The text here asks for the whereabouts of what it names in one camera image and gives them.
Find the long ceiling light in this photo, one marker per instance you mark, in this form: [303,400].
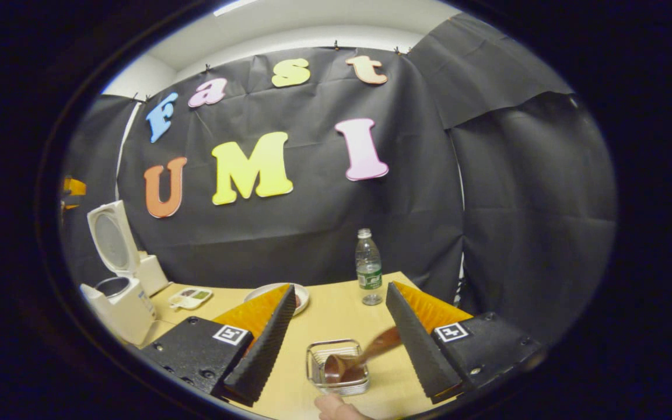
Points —
[234,7]

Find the white rice cooker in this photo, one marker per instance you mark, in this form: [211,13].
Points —
[120,315]

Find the brown wooden spoon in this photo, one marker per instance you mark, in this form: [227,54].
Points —
[339,367]

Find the white oval plate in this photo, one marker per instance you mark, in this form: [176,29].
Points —
[263,291]

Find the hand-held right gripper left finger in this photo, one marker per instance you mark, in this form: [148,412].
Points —
[257,356]

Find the white divided sauce dish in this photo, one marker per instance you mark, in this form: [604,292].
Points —
[190,297]

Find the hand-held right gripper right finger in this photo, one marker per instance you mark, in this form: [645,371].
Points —
[417,350]

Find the cream kitchen appliance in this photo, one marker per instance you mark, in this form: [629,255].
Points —
[152,277]

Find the clear plastic water bottle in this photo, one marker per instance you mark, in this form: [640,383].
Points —
[369,274]

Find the black backdrop cloth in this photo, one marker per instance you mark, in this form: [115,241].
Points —
[312,233]

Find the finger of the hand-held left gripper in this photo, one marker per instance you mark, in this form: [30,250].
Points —
[74,188]

